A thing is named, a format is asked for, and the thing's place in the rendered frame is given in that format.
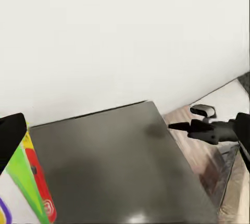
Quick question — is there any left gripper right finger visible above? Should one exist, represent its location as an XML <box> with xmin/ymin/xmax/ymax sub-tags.
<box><xmin>233</xmin><ymin>112</ymin><xmax>250</xmax><ymax>154</ymax></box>

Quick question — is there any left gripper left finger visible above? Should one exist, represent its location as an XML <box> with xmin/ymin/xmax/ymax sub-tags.
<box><xmin>0</xmin><ymin>113</ymin><xmax>28</xmax><ymax>175</ymax></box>

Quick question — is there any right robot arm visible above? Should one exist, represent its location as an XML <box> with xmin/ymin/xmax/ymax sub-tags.
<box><xmin>168</xmin><ymin>104</ymin><xmax>250</xmax><ymax>173</ymax></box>

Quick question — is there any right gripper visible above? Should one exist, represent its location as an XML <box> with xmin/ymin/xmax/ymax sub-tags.
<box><xmin>168</xmin><ymin>119</ymin><xmax>230</xmax><ymax>145</ymax></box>

